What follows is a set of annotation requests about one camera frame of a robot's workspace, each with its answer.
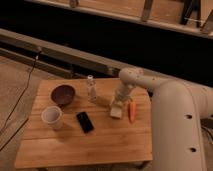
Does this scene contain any orange carrot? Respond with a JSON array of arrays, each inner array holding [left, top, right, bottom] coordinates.
[[129, 101, 136, 123]]

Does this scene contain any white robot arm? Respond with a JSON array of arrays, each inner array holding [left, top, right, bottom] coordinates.
[[113, 68, 213, 171]]

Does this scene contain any wooden table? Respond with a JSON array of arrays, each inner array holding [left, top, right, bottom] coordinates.
[[15, 79, 152, 169]]

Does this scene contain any white ceramic cup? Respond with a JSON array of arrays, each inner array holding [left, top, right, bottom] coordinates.
[[41, 106, 63, 130]]

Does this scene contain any black smartphone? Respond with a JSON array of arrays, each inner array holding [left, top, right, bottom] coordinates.
[[76, 112, 94, 133]]

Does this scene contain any clear plastic bottle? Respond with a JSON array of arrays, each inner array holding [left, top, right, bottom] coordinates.
[[86, 75, 97, 101]]

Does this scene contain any white sponge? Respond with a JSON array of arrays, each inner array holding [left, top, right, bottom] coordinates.
[[110, 104, 122, 118]]

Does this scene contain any black cable on floor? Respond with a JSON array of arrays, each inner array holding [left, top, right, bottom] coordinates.
[[0, 50, 42, 152]]

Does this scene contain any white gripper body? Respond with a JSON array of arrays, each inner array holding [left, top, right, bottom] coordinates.
[[114, 83, 134, 102]]

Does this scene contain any dark purple bowl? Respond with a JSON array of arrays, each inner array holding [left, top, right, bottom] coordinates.
[[50, 85, 75, 106]]

